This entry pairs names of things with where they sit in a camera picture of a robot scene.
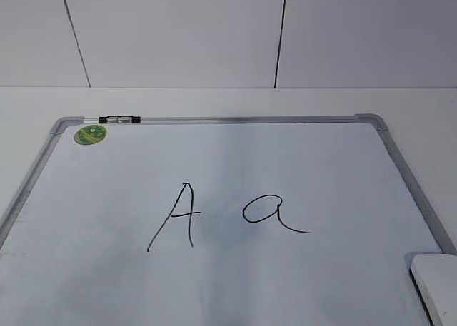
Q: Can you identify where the white whiteboard eraser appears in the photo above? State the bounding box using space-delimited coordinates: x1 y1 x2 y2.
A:
410 254 457 326

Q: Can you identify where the green round sticker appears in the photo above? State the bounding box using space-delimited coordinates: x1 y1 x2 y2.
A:
74 125 108 146

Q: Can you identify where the white whiteboard with metal frame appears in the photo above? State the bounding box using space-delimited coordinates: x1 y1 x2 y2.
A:
1 114 456 325

